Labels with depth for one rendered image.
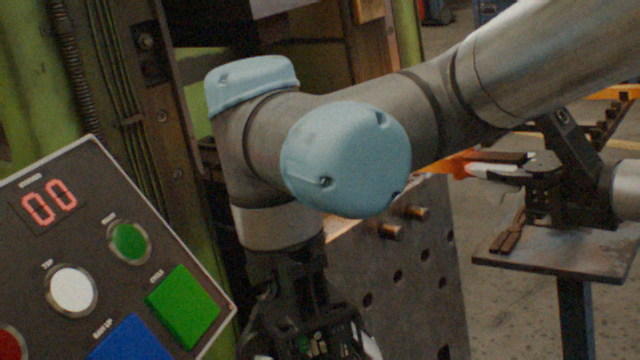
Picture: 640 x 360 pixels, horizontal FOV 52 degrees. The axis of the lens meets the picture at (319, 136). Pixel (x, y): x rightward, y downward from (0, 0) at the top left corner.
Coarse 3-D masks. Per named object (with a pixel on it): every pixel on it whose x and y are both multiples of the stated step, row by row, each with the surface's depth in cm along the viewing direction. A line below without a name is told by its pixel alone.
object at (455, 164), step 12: (456, 156) 95; (468, 156) 94; (480, 156) 93; (492, 156) 92; (504, 156) 91; (516, 156) 90; (528, 156) 90; (432, 168) 99; (444, 168) 97; (456, 168) 95
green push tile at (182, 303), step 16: (176, 272) 76; (160, 288) 73; (176, 288) 75; (192, 288) 76; (160, 304) 72; (176, 304) 73; (192, 304) 75; (208, 304) 77; (160, 320) 71; (176, 320) 72; (192, 320) 74; (208, 320) 76; (176, 336) 72; (192, 336) 73
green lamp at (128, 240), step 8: (128, 224) 75; (120, 232) 74; (128, 232) 74; (136, 232) 75; (120, 240) 73; (128, 240) 74; (136, 240) 75; (144, 240) 76; (120, 248) 72; (128, 248) 73; (136, 248) 74; (144, 248) 75; (128, 256) 73; (136, 256) 73
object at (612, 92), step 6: (624, 84) 143; (630, 84) 142; (636, 84) 141; (606, 90) 142; (612, 90) 142; (618, 90) 141; (630, 90) 140; (636, 90) 139; (588, 96) 145; (594, 96) 144; (600, 96) 143; (606, 96) 143; (612, 96) 142; (630, 96) 140; (636, 96) 139
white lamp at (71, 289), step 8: (64, 272) 66; (72, 272) 66; (56, 280) 64; (64, 280) 65; (72, 280) 66; (80, 280) 66; (56, 288) 64; (64, 288) 64; (72, 288) 65; (80, 288) 66; (88, 288) 67; (56, 296) 63; (64, 296) 64; (72, 296) 65; (80, 296) 65; (88, 296) 66; (64, 304) 64; (72, 304) 64; (80, 304) 65; (88, 304) 66
